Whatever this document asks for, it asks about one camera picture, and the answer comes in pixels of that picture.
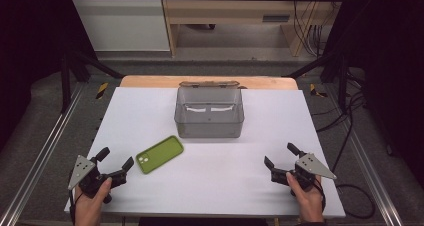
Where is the right hand-held gripper cable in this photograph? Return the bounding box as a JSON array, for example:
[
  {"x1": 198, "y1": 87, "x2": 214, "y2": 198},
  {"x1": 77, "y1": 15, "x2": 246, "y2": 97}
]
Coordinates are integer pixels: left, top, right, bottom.
[{"x1": 312, "y1": 178, "x2": 327, "y2": 214}]

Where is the person's left hand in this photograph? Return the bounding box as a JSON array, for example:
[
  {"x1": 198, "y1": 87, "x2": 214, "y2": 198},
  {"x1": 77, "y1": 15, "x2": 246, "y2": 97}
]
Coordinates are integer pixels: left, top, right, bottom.
[{"x1": 73, "y1": 177, "x2": 113, "y2": 226}]

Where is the black curtain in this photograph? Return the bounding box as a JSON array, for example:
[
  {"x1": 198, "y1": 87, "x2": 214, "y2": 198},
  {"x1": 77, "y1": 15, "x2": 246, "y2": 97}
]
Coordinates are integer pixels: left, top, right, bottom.
[
  {"x1": 323, "y1": 0, "x2": 424, "y2": 182},
  {"x1": 0, "y1": 0, "x2": 98, "y2": 150}
]

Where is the white cabinet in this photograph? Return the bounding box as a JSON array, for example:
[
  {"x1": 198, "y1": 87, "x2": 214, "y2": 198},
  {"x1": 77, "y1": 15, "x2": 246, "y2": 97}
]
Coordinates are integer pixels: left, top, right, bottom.
[{"x1": 65, "y1": 0, "x2": 171, "y2": 52}]

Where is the black floor cable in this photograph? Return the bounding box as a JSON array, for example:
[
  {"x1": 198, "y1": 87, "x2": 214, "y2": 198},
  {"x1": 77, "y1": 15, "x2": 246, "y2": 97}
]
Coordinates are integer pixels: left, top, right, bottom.
[{"x1": 314, "y1": 68, "x2": 377, "y2": 220}]

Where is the white board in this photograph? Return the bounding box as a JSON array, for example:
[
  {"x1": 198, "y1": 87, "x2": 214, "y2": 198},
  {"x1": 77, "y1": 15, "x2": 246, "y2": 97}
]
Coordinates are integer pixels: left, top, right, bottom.
[{"x1": 64, "y1": 86, "x2": 347, "y2": 219}]

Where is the wooden table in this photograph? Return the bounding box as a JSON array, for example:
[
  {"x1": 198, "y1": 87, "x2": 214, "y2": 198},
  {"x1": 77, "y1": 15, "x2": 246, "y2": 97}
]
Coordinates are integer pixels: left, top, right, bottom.
[{"x1": 119, "y1": 74, "x2": 299, "y2": 91}]

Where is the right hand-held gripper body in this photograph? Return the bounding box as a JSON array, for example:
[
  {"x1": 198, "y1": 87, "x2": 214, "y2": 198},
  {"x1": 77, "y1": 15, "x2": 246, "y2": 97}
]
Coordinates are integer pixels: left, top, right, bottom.
[{"x1": 270, "y1": 152, "x2": 338, "y2": 198}]

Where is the wooden desk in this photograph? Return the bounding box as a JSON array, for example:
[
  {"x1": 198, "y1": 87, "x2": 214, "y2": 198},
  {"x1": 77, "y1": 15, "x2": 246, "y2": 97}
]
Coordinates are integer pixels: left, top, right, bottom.
[{"x1": 159, "y1": 0, "x2": 348, "y2": 58}]

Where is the black metal stand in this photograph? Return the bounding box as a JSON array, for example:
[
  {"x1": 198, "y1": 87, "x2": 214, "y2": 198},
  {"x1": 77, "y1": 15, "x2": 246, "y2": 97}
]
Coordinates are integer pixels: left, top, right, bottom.
[
  {"x1": 59, "y1": 48, "x2": 125, "y2": 114},
  {"x1": 282, "y1": 51, "x2": 350, "y2": 111}
]

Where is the grey desk label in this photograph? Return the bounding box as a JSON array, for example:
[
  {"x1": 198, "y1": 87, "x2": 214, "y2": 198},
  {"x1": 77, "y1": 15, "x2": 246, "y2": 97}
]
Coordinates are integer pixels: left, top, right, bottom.
[{"x1": 262, "y1": 14, "x2": 291, "y2": 23}]

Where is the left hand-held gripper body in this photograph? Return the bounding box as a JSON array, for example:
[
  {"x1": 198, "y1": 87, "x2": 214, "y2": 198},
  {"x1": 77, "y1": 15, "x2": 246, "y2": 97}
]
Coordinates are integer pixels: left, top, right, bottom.
[{"x1": 67, "y1": 154, "x2": 128, "y2": 205}]

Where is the bundle of hanging cables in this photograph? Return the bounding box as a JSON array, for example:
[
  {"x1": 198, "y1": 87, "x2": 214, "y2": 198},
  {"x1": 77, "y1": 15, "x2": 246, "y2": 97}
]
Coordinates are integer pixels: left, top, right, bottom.
[{"x1": 292, "y1": 0, "x2": 327, "y2": 58}]

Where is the yellow black tape marker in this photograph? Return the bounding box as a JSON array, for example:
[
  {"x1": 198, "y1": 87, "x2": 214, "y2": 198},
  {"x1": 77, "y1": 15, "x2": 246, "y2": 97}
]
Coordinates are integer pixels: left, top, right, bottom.
[
  {"x1": 95, "y1": 82, "x2": 110, "y2": 100},
  {"x1": 309, "y1": 83, "x2": 329, "y2": 98}
]

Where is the transparent grey storage box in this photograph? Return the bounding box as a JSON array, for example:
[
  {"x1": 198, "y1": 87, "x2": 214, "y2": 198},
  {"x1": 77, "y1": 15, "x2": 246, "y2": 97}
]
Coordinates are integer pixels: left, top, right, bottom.
[{"x1": 173, "y1": 80, "x2": 245, "y2": 139}]

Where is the aluminium rail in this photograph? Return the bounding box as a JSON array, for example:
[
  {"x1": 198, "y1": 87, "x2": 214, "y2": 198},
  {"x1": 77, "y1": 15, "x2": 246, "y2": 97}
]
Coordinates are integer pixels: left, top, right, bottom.
[
  {"x1": 0, "y1": 82, "x2": 85, "y2": 226},
  {"x1": 324, "y1": 85, "x2": 405, "y2": 226}
]

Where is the person's right hand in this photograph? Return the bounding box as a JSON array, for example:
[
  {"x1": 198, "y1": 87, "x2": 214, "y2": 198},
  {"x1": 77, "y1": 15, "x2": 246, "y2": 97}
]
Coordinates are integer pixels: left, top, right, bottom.
[{"x1": 285, "y1": 171, "x2": 325, "y2": 224}]

